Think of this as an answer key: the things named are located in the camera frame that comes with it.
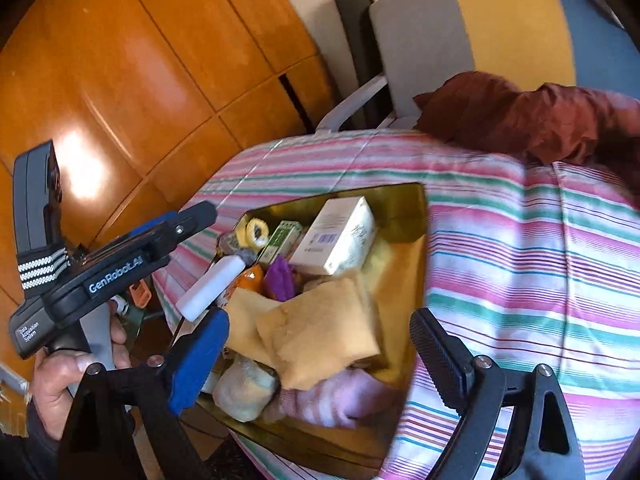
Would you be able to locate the gold box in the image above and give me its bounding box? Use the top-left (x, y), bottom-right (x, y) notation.
top-left (197, 183), bottom-right (431, 471)

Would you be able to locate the striped tablecloth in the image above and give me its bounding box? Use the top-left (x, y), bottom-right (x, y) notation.
top-left (152, 130), bottom-right (640, 480)

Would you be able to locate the silver snack packet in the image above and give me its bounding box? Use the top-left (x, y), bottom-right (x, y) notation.
top-left (217, 232), bottom-right (257, 267)

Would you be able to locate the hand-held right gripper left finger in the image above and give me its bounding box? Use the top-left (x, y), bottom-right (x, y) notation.
top-left (57, 306), bottom-right (231, 480)

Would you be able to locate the white bar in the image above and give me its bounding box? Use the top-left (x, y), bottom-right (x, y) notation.
top-left (177, 255), bottom-right (243, 321)

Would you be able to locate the maroon cloth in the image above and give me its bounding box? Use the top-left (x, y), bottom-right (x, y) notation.
top-left (414, 71), bottom-right (640, 166)

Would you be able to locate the orange plastic tool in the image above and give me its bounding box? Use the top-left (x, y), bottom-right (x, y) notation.
top-left (127, 280), bottom-right (151, 308)

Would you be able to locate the large yellow sponge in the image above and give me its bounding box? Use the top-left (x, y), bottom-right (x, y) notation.
top-left (256, 272), bottom-right (396, 391)

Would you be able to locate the grey yellow blue chair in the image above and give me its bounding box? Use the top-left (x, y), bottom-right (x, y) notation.
top-left (316, 0), bottom-right (640, 133)

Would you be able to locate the yellow tape roll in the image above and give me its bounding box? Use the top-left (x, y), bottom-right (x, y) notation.
top-left (240, 217), bottom-right (271, 251)

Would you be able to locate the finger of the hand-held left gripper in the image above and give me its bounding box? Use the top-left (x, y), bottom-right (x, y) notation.
top-left (150, 202), bottom-right (219, 257)
top-left (124, 211), bottom-right (184, 244)

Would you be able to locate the green and white small box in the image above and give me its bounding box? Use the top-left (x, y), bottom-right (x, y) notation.
top-left (257, 220), bottom-right (306, 266)

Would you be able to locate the pink striped sock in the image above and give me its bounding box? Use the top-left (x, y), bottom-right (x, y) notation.
top-left (262, 367), bottom-right (401, 428)

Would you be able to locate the orange packet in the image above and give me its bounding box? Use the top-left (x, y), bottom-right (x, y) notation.
top-left (230, 264), bottom-right (265, 293)

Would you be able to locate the white barcode box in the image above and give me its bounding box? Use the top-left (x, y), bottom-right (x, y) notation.
top-left (289, 196), bottom-right (378, 277)

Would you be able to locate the wooden cabinet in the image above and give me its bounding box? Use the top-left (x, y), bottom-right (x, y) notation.
top-left (0, 0), bottom-right (336, 391)

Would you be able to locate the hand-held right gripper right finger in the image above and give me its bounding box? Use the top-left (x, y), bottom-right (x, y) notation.
top-left (409, 307), bottom-right (586, 480)

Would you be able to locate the tan sponge block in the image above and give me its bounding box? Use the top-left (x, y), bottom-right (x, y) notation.
top-left (225, 287), bottom-right (281, 361)

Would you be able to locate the person's left hand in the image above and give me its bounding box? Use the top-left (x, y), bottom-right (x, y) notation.
top-left (30, 312), bottom-right (133, 428)

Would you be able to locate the person's left forearm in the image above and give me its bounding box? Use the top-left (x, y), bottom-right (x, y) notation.
top-left (0, 400), bottom-right (63, 480)

